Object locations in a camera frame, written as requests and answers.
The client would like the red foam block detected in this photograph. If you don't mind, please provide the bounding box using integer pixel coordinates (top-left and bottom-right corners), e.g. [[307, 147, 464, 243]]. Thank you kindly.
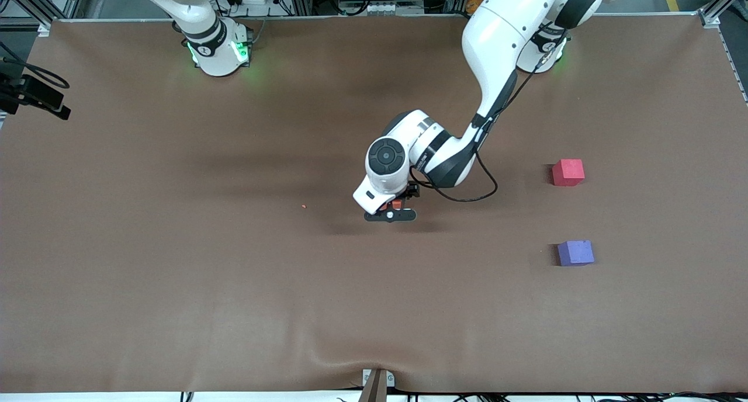
[[552, 159, 585, 187]]

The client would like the brown table cloth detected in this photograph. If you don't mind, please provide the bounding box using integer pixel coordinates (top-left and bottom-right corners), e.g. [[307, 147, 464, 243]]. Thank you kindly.
[[0, 15, 748, 394]]

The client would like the purple foam block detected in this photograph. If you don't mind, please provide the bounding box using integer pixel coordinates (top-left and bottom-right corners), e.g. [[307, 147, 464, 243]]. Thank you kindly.
[[557, 240, 595, 267]]

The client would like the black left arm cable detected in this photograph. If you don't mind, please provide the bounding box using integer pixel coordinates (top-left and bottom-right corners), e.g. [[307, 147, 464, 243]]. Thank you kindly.
[[409, 22, 553, 203]]

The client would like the aluminium frame profile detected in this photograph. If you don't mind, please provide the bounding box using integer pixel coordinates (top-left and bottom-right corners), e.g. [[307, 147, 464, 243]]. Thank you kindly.
[[698, 0, 748, 29], [0, 0, 88, 36]]

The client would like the metal clamp bracket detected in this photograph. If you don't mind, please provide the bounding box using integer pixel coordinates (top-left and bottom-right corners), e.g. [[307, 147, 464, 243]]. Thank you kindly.
[[358, 368, 396, 402]]

